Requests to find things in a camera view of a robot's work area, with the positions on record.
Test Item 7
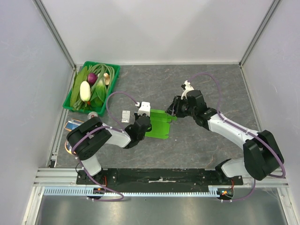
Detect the green paper box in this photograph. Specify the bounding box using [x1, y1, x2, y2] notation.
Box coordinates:
[145, 109, 177, 139]

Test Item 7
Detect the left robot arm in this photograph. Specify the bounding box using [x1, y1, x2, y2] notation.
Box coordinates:
[67, 113, 152, 184]

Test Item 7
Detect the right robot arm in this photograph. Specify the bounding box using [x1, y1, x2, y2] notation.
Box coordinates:
[166, 90, 284, 185]

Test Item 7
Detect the small white plastic bag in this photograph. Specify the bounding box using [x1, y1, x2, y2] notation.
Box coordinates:
[121, 110, 130, 123]

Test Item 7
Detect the green bok choy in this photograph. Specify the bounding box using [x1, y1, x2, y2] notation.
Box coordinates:
[90, 79, 107, 107]

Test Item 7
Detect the red blue drink can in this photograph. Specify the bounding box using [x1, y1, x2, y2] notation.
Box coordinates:
[88, 112, 98, 120]

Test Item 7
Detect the beige mushroom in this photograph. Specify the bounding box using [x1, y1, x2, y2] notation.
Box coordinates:
[103, 73, 111, 86]

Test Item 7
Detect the white eggplant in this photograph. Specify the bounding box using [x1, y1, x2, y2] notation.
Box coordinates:
[80, 81, 91, 102]

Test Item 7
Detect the purple onion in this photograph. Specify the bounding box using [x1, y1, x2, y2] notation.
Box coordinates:
[87, 73, 98, 85]

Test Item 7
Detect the green long beans bundle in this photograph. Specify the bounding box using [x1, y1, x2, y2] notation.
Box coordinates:
[72, 63, 115, 111]

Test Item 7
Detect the large green leaf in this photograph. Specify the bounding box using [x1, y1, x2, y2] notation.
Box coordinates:
[70, 66, 89, 107]

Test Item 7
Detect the yellow tape roll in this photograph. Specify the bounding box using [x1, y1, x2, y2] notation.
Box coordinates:
[64, 141, 76, 155]

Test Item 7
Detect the green plastic tray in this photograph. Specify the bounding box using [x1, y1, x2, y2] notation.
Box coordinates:
[63, 61, 120, 116]

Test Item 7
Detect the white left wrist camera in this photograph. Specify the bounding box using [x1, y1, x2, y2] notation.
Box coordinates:
[135, 101, 150, 117]

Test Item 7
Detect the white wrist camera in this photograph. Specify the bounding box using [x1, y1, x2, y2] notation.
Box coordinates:
[135, 101, 150, 117]
[181, 80, 194, 100]

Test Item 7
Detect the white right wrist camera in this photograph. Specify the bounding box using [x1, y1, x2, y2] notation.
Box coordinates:
[181, 80, 194, 100]

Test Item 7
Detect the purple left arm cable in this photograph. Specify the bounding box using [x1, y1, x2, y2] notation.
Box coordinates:
[72, 91, 141, 202]

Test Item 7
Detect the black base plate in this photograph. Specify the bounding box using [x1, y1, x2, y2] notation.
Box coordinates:
[76, 167, 244, 193]

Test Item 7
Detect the slotted cable duct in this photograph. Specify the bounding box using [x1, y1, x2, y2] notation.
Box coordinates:
[44, 186, 229, 197]

